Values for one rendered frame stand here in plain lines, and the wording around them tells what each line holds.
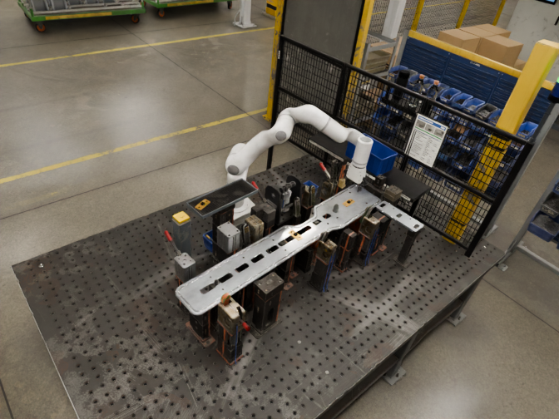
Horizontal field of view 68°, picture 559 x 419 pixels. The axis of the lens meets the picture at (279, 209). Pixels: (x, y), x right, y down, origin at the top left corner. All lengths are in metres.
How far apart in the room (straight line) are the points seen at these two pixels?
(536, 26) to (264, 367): 7.54
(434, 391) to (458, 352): 0.40
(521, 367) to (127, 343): 2.64
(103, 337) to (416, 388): 1.96
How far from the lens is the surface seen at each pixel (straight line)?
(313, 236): 2.25
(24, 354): 3.19
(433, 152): 2.76
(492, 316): 3.72
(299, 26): 4.81
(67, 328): 2.32
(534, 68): 2.49
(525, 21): 8.66
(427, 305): 2.55
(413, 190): 2.76
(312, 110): 2.20
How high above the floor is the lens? 2.51
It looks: 39 degrees down
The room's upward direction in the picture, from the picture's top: 8 degrees clockwise
